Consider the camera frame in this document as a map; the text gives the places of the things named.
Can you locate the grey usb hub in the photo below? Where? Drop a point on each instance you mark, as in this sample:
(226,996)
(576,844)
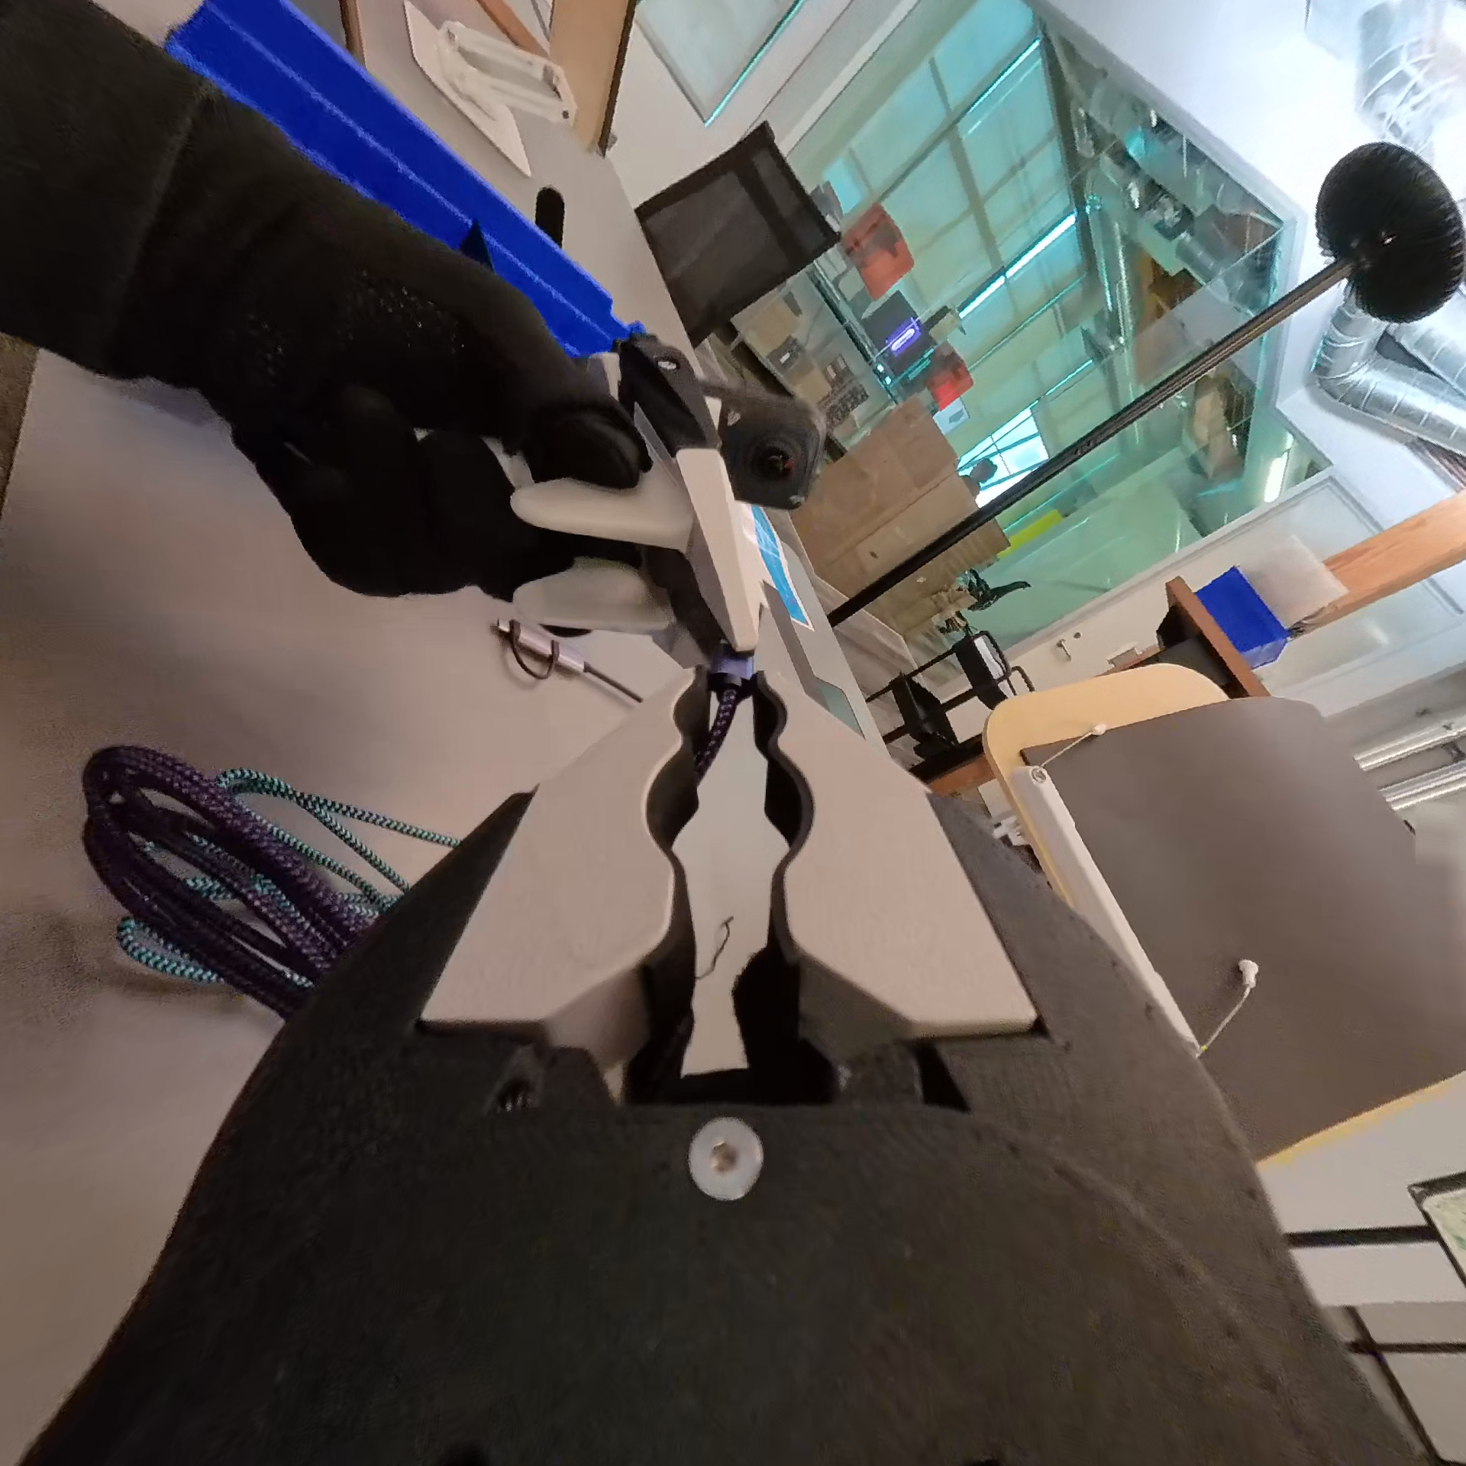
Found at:
(561,661)

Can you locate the white base acrylic leg stand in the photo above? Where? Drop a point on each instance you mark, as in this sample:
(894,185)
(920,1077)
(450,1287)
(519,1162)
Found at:
(1236,892)

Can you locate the blue and white leaflet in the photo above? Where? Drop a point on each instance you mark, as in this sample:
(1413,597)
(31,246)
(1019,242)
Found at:
(779,560)

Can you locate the blue plastic bin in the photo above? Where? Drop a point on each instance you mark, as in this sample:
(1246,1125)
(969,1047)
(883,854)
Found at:
(1243,613)

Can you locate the black mesh chair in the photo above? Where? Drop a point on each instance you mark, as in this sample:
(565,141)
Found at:
(732,239)

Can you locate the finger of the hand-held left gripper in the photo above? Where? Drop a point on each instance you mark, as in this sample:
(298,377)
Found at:
(721,537)
(681,607)

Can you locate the wooden side table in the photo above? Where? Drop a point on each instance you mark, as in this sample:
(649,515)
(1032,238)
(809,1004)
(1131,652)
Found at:
(1191,641)

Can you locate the person's left hand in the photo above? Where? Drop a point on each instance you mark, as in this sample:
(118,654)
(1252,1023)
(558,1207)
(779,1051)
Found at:
(400,400)

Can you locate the wooden board stand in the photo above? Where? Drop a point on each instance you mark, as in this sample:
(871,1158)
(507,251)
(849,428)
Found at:
(481,68)

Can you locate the large cardboard box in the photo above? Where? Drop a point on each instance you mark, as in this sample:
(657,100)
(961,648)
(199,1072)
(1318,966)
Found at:
(904,549)
(881,458)

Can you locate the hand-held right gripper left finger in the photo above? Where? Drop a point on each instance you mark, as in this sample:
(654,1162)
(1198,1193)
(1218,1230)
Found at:
(561,916)

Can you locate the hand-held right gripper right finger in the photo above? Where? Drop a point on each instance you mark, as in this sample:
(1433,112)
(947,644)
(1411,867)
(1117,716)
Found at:
(904,916)

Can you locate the black twist tie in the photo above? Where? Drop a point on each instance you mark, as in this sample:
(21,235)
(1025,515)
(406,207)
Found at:
(725,925)

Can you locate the storage shelf with boxes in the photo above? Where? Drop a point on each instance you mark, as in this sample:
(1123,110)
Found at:
(825,377)

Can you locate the blue bin with marker label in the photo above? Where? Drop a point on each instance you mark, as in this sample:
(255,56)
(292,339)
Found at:
(343,114)

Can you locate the black pillar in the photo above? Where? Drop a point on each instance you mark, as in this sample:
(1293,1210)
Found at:
(1385,228)

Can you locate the black utility cart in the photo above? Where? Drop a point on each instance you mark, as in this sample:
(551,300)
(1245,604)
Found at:
(951,686)

